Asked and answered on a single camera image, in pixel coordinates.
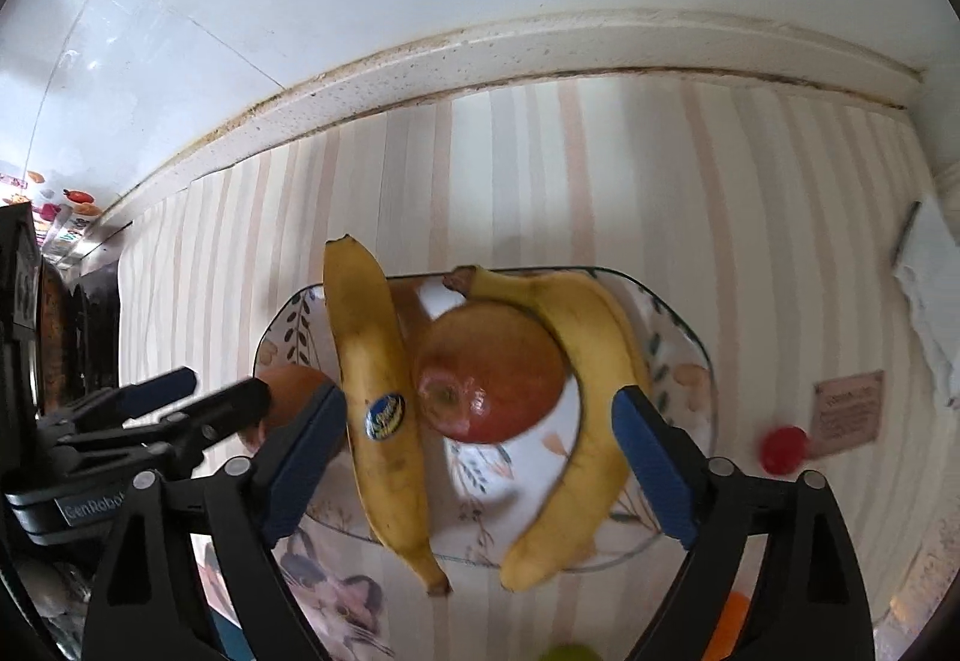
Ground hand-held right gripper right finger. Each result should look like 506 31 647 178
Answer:
611 385 877 661

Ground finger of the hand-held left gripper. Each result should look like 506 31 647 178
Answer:
56 377 272 471
37 367 200 441

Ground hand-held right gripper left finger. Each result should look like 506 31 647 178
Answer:
81 382 350 661

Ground brownish red apple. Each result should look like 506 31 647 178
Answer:
240 364 353 463

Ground plain yellow banana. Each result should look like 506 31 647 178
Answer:
442 265 653 592

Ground banana with blue sticker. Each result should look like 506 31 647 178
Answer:
322 235 452 596

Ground small red tomato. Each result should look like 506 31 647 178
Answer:
759 426 811 476

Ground floral ceramic plate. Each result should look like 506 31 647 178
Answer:
253 267 719 572

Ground orange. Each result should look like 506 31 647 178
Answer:
701 592 751 661

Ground large red apple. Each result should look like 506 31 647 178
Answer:
411 302 569 446

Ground black gas stove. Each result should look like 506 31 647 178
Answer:
34 256 121 414

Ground brown cloth label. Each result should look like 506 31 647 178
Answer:
814 370 886 459

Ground striped cat-print tablecloth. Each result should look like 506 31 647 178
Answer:
116 68 960 661

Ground white folded cloth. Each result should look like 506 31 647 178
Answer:
891 196 960 407

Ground colourful wall stickers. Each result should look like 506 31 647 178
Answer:
0 172 102 249

